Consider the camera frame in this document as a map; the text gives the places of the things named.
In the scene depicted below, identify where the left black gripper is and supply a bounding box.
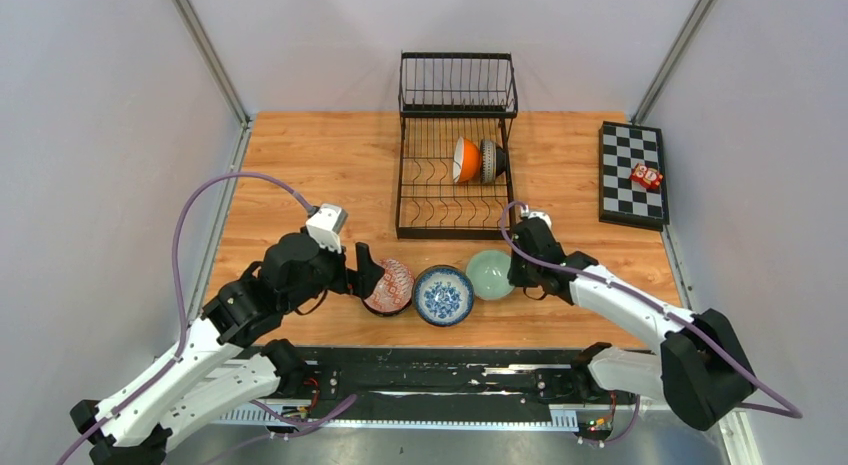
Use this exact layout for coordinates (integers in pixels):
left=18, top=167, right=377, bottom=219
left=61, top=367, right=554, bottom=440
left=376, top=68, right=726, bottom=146
left=283, top=232, right=385, bottom=313

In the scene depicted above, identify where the pale green bowl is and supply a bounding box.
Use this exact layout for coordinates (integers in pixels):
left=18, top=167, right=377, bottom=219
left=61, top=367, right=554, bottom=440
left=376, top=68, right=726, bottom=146
left=465, top=250, right=515, bottom=301

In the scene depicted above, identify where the blue floral bowl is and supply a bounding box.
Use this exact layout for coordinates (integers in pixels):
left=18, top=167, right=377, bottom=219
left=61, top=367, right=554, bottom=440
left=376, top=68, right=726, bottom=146
left=412, top=265, right=475, bottom=327

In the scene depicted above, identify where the black cream patterned bowl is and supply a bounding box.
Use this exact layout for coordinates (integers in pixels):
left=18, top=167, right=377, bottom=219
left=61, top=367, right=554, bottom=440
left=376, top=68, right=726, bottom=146
left=480, top=139, right=507, bottom=184

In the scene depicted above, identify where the black wire dish rack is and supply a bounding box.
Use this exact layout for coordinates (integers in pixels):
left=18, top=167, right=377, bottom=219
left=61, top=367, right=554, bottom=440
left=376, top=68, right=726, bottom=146
left=394, top=51, right=518, bottom=240

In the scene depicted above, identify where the white orange bowl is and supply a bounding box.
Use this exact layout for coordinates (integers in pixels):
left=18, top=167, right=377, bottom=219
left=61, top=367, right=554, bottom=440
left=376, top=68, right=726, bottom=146
left=452, top=136, right=482, bottom=184

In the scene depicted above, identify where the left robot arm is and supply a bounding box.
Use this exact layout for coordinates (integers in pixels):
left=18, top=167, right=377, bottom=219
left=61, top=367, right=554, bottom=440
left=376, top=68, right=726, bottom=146
left=71, top=231, right=385, bottom=464

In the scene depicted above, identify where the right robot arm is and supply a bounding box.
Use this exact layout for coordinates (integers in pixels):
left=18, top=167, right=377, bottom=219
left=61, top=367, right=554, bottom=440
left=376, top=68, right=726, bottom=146
left=505, top=216, right=758, bottom=431

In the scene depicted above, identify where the red patterned bowl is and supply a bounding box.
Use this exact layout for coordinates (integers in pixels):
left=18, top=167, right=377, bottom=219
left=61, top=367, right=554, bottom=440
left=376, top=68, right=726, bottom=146
left=362, top=258, right=415, bottom=317

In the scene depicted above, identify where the black white checkerboard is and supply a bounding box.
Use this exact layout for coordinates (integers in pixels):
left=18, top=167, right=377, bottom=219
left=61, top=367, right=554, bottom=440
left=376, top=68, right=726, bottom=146
left=598, top=121, right=670, bottom=231

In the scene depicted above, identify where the small red toy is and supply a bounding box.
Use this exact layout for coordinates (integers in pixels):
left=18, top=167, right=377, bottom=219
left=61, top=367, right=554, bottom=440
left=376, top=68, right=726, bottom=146
left=630, top=162, right=664, bottom=191

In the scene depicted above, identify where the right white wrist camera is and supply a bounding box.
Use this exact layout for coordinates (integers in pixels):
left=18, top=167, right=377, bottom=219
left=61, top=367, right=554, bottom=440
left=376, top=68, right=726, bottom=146
left=520, top=207, right=552, bottom=228

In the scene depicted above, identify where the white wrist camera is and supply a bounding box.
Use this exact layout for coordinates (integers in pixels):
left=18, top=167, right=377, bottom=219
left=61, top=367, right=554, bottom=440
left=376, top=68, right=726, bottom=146
left=305, top=203, right=348, bottom=253
left=520, top=207, right=552, bottom=228

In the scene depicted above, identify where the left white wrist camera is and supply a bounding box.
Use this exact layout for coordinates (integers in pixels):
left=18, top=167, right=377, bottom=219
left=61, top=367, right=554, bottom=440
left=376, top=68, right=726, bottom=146
left=305, top=203, right=348, bottom=253

